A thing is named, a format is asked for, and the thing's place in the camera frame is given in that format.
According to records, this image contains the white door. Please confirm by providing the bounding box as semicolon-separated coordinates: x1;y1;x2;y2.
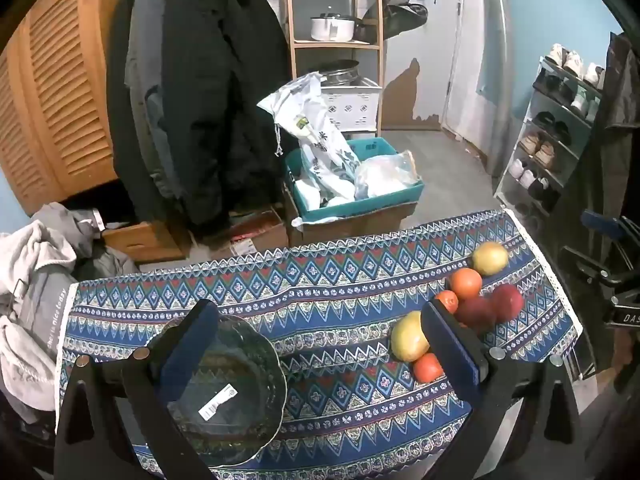
442;0;507;176

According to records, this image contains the flat cardboard box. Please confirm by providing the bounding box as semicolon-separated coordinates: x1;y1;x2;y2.
206;209;289;262

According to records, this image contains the person's right hand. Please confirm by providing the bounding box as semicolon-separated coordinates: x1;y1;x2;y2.
616;332;640;392

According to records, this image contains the grey hanging jacket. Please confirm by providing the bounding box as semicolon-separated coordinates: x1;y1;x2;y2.
124;0;173;198

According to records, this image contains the wooden louvered cabinet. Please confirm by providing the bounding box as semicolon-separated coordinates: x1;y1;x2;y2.
0;0;137;217

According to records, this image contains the white printed bag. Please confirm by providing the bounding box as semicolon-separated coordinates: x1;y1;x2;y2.
257;72;362;209

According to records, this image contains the shoe rack with shoes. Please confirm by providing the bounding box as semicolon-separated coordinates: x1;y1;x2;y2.
507;42;607;211

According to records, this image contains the white plastic basket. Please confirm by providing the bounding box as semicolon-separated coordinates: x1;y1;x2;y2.
320;79;384;133

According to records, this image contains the yellow green apple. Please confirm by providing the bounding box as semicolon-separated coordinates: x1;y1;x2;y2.
471;241;510;277

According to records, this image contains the red apple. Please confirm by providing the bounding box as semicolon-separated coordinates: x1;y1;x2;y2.
454;296;497;331
490;283;525;322

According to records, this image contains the dark green bag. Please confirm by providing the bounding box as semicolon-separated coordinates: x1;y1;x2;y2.
361;0;430;44

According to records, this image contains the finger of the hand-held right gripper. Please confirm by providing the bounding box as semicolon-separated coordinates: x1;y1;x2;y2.
561;246;621;288
581;210;640;246

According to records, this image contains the wooden shelf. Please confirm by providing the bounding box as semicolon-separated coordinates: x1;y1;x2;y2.
280;0;387;137

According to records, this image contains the white pot with lid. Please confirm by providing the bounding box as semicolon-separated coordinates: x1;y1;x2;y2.
310;12;369;42

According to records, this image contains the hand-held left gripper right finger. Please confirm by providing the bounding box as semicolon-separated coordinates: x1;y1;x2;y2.
421;300;583;480

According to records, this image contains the teal plastic crate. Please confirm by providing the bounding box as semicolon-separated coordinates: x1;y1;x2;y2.
285;137;426;224

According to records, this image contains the black coat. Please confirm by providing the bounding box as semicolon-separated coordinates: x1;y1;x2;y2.
106;0;293;235

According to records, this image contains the clear plastic bag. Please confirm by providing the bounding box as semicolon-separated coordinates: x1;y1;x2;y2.
353;151;421;201

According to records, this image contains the metal pot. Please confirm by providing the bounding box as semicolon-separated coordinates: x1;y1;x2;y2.
317;60;361;89

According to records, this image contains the wooden box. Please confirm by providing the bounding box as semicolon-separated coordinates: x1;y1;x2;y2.
101;220;187;264

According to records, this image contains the orange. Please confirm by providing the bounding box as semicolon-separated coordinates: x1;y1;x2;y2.
434;290;460;315
413;353;445;385
446;267;484;301

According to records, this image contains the dark cloth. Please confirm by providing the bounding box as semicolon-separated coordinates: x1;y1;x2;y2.
560;32;640;266

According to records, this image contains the blue patterned tablecloth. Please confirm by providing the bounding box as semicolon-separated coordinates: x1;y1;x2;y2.
54;208;583;480

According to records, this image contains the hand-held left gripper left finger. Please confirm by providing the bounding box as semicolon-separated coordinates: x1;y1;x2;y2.
52;299;221;480

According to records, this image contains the light grey hoodie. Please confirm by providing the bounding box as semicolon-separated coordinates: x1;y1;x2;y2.
0;220;81;426

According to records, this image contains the clear glass bowl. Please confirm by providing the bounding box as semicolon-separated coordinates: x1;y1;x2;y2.
145;312;289;468

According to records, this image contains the dark grey jacket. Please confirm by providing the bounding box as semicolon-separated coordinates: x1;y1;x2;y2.
30;202;138;283

